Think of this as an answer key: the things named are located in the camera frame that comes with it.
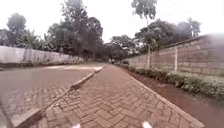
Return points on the low green hedge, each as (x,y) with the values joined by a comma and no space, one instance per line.
(186,80)

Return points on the concrete kerb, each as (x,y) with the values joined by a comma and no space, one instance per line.
(78,83)

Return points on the grey block wall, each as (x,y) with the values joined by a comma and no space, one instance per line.
(193,55)

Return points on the red dirt strip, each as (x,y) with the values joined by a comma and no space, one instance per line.
(186,100)

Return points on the row of trees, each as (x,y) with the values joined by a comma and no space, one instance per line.
(80,33)

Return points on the tall slender tree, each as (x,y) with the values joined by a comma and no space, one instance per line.
(146,20)

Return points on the red brick path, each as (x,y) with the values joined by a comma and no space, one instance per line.
(111,96)

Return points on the robot's own part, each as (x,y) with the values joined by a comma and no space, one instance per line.
(76,125)
(146,124)

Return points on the grey paved road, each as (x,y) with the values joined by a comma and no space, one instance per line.
(31,85)

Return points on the pale concrete wall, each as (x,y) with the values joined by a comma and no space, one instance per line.
(31,55)

